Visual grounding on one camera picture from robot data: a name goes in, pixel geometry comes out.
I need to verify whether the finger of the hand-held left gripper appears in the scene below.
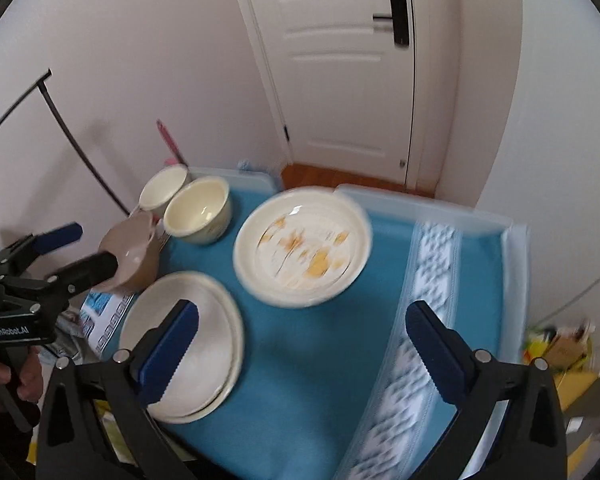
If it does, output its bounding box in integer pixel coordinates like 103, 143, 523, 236
0, 222, 84, 273
2, 251, 120, 311

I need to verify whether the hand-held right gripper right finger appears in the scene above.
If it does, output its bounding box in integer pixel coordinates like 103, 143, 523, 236
405, 301, 568, 480

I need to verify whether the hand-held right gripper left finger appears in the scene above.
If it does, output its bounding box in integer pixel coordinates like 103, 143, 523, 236
35, 299, 201, 480

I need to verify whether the brown bowl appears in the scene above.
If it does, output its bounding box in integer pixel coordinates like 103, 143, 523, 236
98, 211, 163, 293

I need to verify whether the cream bowl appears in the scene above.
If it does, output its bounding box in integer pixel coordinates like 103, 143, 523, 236
139, 164, 191, 212
163, 176, 231, 246

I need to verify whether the floral cream plate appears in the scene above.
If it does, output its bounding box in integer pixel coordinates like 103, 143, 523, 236
233, 186, 373, 308

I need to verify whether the person's left hand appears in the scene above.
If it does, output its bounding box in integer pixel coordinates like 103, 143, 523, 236
0, 349, 45, 413

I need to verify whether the blue patterned tablecloth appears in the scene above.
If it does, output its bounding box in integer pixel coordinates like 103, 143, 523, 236
82, 180, 506, 480

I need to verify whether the pink plastic tool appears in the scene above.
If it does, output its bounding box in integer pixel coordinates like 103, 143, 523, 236
156, 119, 186, 168

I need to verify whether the yellow cardboard box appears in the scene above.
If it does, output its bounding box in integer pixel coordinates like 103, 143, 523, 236
525, 325, 600, 461

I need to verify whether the white panel door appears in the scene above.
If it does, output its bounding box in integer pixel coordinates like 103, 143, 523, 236
225, 0, 461, 191

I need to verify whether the white wardrobe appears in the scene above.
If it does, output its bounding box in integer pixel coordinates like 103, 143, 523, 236
472, 0, 600, 351

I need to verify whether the black door lock handle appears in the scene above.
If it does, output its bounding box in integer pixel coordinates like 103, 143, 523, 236
372, 0, 412, 50

